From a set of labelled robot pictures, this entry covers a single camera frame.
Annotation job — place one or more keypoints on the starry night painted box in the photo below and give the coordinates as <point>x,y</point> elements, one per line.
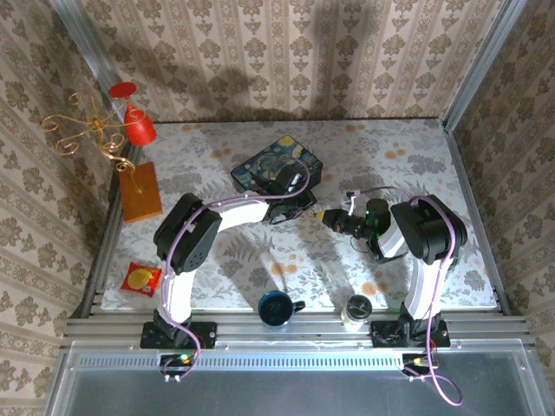
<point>264,167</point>

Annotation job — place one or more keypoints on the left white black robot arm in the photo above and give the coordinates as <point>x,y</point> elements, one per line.
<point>178,294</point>

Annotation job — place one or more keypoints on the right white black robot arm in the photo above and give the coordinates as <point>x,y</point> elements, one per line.
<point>425,294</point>

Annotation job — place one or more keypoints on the floral patterned table mat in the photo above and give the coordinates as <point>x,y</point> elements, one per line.
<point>303,268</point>

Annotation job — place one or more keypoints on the glass jar black lid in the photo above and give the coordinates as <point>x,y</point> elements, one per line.
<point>356,310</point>

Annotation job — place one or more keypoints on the blue mug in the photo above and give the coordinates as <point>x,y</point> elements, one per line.
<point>275,310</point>

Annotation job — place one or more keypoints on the red yellow snack packet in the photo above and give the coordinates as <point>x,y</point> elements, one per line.
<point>141,279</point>

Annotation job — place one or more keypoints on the red wine glass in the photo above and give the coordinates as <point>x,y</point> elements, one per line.
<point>139,128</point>

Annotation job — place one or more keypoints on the grey metal sheet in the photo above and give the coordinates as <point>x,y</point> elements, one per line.
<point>282,394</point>

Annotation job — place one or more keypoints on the aluminium cross rail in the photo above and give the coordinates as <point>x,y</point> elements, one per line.
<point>321,329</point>

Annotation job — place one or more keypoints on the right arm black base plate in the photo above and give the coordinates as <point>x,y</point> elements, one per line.
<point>379,336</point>

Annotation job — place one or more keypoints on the aluminium side rail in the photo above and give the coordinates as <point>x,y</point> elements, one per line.
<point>464,164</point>
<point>112,219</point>

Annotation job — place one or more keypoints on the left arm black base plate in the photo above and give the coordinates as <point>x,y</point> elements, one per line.
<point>208,333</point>

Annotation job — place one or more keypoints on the aluminium corner post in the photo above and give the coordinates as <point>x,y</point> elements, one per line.
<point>82,30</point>
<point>491,43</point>

